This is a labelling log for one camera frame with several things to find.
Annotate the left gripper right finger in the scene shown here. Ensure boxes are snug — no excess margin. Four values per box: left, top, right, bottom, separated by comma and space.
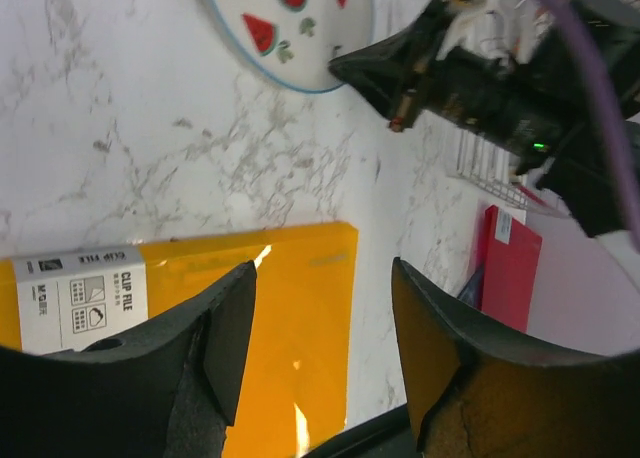
391, 259, 639, 457

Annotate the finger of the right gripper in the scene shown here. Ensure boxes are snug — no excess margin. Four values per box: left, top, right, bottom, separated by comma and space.
328, 26, 425, 121

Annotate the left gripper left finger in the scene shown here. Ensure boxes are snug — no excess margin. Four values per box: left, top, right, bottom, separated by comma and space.
1, 262, 257, 457

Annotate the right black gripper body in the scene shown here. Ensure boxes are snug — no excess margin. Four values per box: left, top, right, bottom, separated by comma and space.
327, 0, 591, 159

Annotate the metal wire dish rack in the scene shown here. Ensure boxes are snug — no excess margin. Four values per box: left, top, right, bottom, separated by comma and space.
445, 130, 569, 218

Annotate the white watermelon pattern plate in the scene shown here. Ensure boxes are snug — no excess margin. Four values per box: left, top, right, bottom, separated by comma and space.
202, 0, 375, 94

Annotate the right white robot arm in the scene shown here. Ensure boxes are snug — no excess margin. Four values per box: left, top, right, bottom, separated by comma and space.
328, 0, 626, 238

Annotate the dark blue book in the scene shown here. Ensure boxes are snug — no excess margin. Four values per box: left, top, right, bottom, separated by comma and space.
457, 266, 485, 309

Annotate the orange translucent plastic sheet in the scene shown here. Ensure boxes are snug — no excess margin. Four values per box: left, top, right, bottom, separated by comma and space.
1, 223, 358, 457

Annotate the red translucent plastic sheet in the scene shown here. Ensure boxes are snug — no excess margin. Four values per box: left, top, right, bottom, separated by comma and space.
479, 205, 542, 332

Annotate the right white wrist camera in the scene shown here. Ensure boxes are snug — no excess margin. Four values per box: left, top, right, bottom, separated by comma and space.
436, 0, 546, 64

